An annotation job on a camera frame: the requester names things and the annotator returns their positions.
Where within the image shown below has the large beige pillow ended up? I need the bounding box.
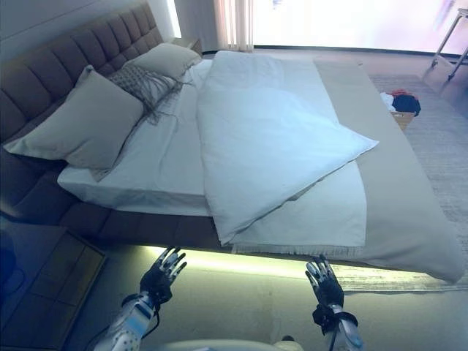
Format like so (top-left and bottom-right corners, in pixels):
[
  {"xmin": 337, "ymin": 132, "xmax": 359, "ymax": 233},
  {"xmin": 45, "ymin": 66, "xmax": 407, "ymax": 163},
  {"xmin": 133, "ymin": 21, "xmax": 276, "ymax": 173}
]
[{"xmin": 3, "ymin": 65, "xmax": 144, "ymax": 180}]

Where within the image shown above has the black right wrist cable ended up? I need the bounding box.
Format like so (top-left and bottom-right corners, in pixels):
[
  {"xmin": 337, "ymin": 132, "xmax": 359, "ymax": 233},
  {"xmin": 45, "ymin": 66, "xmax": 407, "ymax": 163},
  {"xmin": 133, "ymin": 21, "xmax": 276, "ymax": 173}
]
[{"xmin": 321, "ymin": 310, "xmax": 339, "ymax": 351}]

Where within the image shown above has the beige window curtain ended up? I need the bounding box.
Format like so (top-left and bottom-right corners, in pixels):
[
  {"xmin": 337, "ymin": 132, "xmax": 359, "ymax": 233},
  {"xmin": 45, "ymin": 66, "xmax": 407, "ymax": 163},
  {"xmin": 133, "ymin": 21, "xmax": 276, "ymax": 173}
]
[{"xmin": 211, "ymin": 0, "xmax": 255, "ymax": 48}]

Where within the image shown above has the white fitted bed sheet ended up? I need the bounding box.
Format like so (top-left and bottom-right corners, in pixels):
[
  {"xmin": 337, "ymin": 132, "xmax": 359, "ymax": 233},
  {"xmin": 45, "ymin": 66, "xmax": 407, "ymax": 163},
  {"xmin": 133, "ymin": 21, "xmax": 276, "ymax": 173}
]
[{"xmin": 57, "ymin": 58, "xmax": 220, "ymax": 220}]

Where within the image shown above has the beige woven bed blanket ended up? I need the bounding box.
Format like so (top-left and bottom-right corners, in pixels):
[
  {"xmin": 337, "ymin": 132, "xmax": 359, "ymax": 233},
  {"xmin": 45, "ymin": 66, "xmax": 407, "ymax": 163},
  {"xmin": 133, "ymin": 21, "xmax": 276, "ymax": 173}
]
[{"xmin": 232, "ymin": 56, "xmax": 462, "ymax": 284}]

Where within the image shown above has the wooden nightstand with glass top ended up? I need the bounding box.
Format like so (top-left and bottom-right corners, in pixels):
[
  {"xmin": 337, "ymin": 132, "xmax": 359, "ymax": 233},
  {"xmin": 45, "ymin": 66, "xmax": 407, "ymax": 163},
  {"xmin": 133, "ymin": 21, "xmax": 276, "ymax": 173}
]
[{"xmin": 0, "ymin": 226, "xmax": 107, "ymax": 337}]

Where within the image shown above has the white garment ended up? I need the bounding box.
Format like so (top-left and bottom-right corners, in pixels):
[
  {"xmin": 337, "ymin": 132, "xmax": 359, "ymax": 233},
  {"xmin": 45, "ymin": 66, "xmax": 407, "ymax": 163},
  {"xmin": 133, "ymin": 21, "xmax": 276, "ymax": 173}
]
[{"xmin": 379, "ymin": 91, "xmax": 398, "ymax": 113}]

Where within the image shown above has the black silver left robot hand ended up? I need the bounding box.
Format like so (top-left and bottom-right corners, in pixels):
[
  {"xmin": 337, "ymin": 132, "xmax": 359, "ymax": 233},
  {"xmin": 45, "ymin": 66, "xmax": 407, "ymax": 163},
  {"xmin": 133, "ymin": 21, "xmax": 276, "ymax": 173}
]
[{"xmin": 140, "ymin": 247, "xmax": 187, "ymax": 304}]

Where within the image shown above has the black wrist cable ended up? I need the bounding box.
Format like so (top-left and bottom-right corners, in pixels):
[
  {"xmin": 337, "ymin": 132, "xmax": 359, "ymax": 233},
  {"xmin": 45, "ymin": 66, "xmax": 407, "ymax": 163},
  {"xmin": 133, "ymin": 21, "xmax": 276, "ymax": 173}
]
[
  {"xmin": 321, "ymin": 310, "xmax": 339, "ymax": 351},
  {"xmin": 150, "ymin": 288, "xmax": 162, "ymax": 332}
]

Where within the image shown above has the small beige pillow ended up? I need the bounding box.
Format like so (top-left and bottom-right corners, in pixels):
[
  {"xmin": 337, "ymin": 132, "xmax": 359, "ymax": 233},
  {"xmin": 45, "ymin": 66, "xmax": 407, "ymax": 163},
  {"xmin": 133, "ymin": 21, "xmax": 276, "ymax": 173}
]
[{"xmin": 129, "ymin": 42, "xmax": 202, "ymax": 80}]

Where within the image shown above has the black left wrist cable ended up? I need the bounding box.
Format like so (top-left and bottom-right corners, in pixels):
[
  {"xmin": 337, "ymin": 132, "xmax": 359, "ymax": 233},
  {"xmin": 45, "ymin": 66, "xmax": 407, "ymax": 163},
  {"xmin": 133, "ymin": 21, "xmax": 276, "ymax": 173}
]
[{"xmin": 150, "ymin": 288, "xmax": 162, "ymax": 332}]

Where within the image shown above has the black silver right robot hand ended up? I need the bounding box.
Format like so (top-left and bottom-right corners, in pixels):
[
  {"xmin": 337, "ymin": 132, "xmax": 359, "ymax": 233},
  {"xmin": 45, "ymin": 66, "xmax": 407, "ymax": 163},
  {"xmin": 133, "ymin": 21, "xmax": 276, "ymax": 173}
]
[{"xmin": 305, "ymin": 254, "xmax": 344, "ymax": 306}]

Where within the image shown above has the brown upholstered bed frame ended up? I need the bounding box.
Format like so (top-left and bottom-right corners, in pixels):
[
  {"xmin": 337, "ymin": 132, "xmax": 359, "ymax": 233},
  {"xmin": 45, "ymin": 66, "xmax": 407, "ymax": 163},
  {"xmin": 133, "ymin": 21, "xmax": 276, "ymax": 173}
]
[{"xmin": 0, "ymin": 0, "xmax": 235, "ymax": 253}]

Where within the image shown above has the white duvet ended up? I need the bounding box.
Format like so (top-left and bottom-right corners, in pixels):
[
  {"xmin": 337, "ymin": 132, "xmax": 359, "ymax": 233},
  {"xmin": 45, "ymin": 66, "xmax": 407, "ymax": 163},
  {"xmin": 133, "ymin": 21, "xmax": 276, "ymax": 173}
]
[{"xmin": 196, "ymin": 50, "xmax": 380, "ymax": 253}]

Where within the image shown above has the metal frame stand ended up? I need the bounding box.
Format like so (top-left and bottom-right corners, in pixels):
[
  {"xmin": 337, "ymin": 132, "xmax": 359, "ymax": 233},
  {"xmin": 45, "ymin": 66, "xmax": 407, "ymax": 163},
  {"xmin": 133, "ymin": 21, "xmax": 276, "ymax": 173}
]
[{"xmin": 429, "ymin": 0, "xmax": 468, "ymax": 80}]

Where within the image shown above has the light wooden bedside table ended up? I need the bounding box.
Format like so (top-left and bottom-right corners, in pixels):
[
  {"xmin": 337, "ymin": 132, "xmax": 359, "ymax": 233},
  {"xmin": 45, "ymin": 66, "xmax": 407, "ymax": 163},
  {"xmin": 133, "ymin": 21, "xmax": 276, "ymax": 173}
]
[{"xmin": 171, "ymin": 36, "xmax": 204, "ymax": 56}]

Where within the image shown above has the fringed macrame cushion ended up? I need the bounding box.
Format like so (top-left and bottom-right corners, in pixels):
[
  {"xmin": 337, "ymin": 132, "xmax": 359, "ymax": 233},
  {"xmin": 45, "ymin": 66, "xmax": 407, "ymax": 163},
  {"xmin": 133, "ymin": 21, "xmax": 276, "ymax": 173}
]
[{"xmin": 107, "ymin": 64, "xmax": 191, "ymax": 127}]

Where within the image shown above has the black garment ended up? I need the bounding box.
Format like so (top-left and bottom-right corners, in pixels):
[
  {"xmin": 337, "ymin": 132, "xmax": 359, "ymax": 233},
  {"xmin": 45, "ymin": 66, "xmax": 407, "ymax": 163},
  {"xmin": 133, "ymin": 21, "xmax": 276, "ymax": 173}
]
[{"xmin": 393, "ymin": 95, "xmax": 421, "ymax": 118}]

